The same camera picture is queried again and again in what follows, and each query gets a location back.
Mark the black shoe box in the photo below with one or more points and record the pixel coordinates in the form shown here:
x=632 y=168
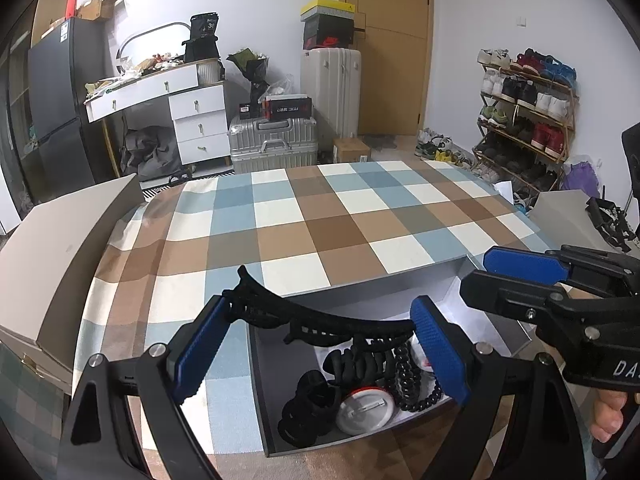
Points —
x=327 y=32

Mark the yellow grey shoe box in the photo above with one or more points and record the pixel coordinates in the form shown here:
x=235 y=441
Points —
x=327 y=8

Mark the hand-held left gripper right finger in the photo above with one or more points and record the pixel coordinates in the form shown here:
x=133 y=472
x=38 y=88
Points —
x=440 y=352

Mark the shoe rack with shoes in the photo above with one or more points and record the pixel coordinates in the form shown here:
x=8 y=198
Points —
x=525 y=95

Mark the red paper bag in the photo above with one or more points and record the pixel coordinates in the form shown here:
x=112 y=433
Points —
x=71 y=4

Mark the black red flat box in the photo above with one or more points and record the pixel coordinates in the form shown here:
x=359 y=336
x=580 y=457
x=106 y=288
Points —
x=287 y=107

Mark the large black hair claw clip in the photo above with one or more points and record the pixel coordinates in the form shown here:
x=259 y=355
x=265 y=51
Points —
x=310 y=317

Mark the small brown cardboard box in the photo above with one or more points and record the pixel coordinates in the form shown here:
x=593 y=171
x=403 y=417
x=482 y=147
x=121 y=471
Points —
x=351 y=150

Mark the black chair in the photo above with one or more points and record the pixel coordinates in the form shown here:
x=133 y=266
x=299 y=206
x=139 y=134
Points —
x=631 y=160

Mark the dark door mat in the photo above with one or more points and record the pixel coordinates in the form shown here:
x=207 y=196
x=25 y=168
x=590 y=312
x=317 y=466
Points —
x=380 y=142

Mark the striped floor rug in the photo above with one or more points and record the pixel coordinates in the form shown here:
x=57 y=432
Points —
x=195 y=180

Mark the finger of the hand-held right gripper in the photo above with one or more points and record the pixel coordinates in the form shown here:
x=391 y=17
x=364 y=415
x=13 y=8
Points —
x=525 y=265
x=505 y=292

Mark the round pin badge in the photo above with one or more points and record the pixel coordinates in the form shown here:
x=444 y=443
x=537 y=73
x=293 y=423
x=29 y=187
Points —
x=365 y=412

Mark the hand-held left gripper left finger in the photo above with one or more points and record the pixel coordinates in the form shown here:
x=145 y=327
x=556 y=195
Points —
x=200 y=347

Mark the white green sneaker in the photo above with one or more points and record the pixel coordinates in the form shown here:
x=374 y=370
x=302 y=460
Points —
x=429 y=142

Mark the dark wrapped bouquet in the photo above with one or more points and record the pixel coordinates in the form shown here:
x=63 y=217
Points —
x=250 y=72

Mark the wooden shoe rack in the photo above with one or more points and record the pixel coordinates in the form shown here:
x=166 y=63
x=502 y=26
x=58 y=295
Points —
x=572 y=110

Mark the small red white badge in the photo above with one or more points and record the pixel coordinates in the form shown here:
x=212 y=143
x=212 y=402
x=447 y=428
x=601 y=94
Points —
x=420 y=355

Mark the white ribbed bin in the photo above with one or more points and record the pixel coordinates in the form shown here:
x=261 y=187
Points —
x=210 y=71

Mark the grey cardboard box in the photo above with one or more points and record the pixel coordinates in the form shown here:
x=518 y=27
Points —
x=300 y=360

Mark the white drawer desk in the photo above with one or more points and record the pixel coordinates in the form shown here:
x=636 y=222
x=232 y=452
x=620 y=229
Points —
x=195 y=120

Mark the silver suitcase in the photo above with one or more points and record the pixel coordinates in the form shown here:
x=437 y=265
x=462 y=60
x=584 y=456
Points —
x=272 y=147

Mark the clear plastic bag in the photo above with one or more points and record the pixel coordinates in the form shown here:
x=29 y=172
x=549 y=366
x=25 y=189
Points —
x=280 y=87

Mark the white suitcase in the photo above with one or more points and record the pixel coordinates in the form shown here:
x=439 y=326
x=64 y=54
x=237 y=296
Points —
x=330 y=95

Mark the black metal device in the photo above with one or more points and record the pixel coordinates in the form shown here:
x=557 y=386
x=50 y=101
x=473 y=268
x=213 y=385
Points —
x=610 y=222

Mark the grey bag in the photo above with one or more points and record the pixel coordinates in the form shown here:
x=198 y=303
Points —
x=150 y=155

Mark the black bag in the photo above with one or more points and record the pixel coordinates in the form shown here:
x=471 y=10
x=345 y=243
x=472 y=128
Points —
x=201 y=37

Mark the yellow green sneaker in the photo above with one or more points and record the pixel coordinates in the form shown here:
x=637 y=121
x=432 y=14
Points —
x=452 y=156

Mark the wooden door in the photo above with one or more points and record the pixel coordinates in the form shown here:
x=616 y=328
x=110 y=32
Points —
x=387 y=50

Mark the oval mirror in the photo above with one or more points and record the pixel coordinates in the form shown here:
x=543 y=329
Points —
x=145 y=40

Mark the dark grey fridge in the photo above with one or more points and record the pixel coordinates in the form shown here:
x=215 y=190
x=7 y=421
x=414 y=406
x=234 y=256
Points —
x=65 y=105

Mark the glass door cabinet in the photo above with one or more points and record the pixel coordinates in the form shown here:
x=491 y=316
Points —
x=15 y=130

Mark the person's right hand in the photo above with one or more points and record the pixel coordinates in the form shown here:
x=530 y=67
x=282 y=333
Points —
x=610 y=412

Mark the open cardboard box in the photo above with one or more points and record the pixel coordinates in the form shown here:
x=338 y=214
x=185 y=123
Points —
x=100 y=7

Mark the purple plastic bag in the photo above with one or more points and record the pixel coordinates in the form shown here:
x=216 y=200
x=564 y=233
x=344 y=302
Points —
x=581 y=180

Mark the small black box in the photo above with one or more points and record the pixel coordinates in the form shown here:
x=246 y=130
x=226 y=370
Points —
x=248 y=111

